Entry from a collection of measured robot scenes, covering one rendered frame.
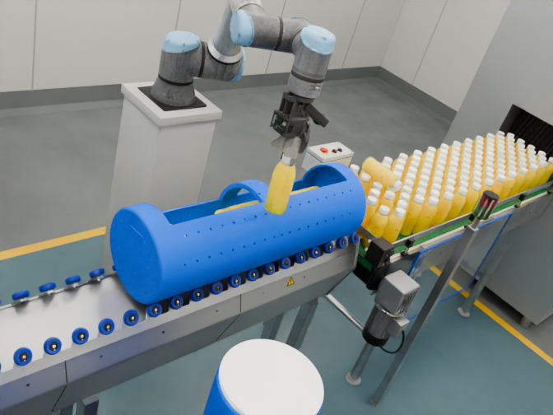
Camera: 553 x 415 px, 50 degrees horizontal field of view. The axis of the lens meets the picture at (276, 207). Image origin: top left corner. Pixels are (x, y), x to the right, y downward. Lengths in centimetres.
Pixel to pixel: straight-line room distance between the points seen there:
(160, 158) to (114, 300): 92
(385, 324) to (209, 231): 103
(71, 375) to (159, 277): 35
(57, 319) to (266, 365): 59
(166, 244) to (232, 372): 38
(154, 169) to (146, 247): 99
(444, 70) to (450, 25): 47
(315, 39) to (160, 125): 109
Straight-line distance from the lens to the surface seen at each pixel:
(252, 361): 160
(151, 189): 265
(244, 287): 196
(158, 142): 253
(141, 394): 278
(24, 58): 457
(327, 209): 200
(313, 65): 154
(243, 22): 160
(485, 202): 238
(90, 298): 182
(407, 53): 709
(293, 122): 159
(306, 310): 248
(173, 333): 185
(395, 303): 238
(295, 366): 162
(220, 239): 171
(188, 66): 251
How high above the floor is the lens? 220
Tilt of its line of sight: 32 degrees down
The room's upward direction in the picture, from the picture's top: 18 degrees clockwise
